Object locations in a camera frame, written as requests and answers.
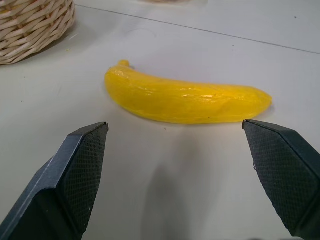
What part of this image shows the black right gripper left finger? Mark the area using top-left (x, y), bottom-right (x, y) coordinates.
top-left (0, 121), bottom-right (110, 240)

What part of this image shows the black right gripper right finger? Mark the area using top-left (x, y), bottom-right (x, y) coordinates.
top-left (241, 119), bottom-right (320, 240)

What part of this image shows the woven wicker basket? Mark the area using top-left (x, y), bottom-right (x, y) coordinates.
top-left (0, 0), bottom-right (77, 66)

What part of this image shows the yellow plastic banana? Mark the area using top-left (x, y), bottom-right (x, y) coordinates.
top-left (103, 59), bottom-right (273, 125)

